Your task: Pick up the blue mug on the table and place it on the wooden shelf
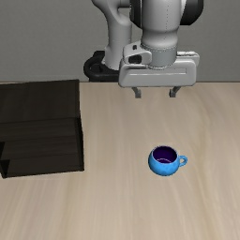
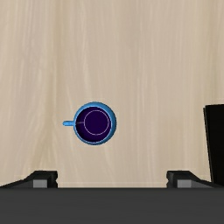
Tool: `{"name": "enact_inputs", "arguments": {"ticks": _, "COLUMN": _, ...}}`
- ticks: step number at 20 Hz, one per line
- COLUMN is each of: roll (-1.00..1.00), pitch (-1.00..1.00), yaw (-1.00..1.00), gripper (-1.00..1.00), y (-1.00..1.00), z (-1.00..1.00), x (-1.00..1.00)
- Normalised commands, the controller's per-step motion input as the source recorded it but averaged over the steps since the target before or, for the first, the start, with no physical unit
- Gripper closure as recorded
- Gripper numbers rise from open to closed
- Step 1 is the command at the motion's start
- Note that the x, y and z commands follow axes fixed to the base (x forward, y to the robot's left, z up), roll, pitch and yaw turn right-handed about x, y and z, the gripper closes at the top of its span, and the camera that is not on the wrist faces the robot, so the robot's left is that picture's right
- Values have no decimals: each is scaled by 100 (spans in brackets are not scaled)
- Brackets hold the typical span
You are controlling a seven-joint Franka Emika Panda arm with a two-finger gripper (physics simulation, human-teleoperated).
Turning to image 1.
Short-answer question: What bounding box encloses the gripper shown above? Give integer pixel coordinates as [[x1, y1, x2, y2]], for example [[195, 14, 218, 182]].
[[117, 42, 201, 99]]

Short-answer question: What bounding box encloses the blue mug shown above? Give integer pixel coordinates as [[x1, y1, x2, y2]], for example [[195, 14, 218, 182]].
[[147, 144, 188, 177]]

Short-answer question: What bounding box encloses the dark wooden shelf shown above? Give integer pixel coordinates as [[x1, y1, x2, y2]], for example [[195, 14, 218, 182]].
[[0, 79, 85, 180]]

